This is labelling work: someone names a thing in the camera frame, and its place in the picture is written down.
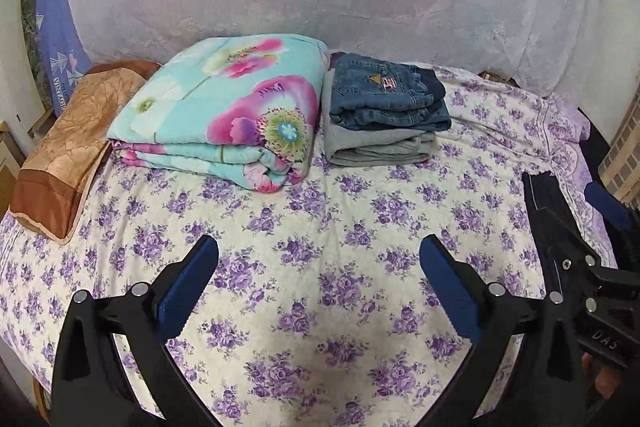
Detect teal floral folded blanket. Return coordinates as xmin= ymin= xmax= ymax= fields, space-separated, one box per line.
xmin=107 ymin=34 xmax=330 ymax=194

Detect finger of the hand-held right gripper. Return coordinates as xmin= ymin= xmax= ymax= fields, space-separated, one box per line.
xmin=584 ymin=183 xmax=640 ymax=270
xmin=530 ymin=204 xmax=606 ymax=308

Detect grey folded pants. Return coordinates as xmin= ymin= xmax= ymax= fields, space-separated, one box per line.
xmin=320 ymin=72 xmax=438 ymax=166

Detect green patterned cloth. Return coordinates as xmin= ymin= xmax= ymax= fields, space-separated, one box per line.
xmin=20 ymin=0 xmax=51 ymax=118

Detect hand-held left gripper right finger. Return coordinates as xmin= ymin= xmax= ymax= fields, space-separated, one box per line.
xmin=419 ymin=234 xmax=583 ymax=427

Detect blue denim jeans pants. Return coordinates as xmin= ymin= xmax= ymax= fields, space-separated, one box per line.
xmin=329 ymin=53 xmax=452 ymax=132

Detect orange brown satin pillow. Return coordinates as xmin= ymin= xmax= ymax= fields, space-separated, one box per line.
xmin=10 ymin=61 xmax=161 ymax=240

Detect purple floral bedsheet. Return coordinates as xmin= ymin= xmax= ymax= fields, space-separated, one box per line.
xmin=0 ymin=62 xmax=631 ymax=427

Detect person's right hand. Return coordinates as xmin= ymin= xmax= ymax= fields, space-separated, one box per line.
xmin=581 ymin=353 xmax=623 ymax=403

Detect dark navy pants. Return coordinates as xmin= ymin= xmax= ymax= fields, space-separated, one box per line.
xmin=521 ymin=171 xmax=571 ymax=258

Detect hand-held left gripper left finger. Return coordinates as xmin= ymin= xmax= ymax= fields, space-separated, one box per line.
xmin=50 ymin=234 xmax=221 ymax=427

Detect blue printed pillow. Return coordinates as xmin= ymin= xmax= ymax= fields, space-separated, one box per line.
xmin=34 ymin=0 xmax=93 ymax=118

